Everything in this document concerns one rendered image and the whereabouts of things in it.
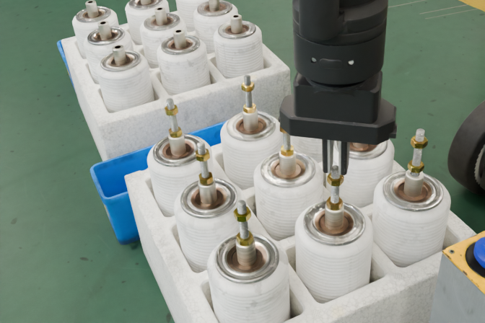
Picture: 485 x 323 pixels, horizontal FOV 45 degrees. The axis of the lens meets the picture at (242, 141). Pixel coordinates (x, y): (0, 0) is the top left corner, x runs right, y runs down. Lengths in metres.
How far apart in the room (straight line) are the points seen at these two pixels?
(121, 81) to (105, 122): 0.08
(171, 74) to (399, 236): 0.56
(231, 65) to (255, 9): 0.72
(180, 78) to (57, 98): 0.51
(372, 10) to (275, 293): 0.33
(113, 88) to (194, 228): 0.43
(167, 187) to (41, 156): 0.56
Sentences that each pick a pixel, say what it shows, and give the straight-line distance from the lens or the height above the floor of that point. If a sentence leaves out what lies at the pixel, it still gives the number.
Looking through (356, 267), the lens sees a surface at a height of 0.22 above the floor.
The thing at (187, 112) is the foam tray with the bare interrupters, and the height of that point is 0.15.
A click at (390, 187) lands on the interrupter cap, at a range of 0.79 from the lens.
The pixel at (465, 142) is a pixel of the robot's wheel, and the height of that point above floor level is 0.14.
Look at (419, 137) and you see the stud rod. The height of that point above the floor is 0.34.
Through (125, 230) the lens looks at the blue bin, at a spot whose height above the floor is 0.04.
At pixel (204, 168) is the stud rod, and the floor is 0.31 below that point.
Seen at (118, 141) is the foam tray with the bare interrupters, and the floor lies 0.13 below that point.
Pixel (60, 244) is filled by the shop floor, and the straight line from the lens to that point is 1.14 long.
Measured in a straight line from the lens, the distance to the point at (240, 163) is 0.89.
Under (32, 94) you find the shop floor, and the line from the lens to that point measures 1.61.
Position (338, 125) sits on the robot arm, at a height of 0.42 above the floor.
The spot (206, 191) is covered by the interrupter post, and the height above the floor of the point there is 0.27.
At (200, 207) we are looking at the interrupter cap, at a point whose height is 0.25.
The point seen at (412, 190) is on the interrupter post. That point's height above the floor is 0.26.
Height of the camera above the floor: 0.77
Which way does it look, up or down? 37 degrees down
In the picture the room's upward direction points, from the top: 5 degrees counter-clockwise
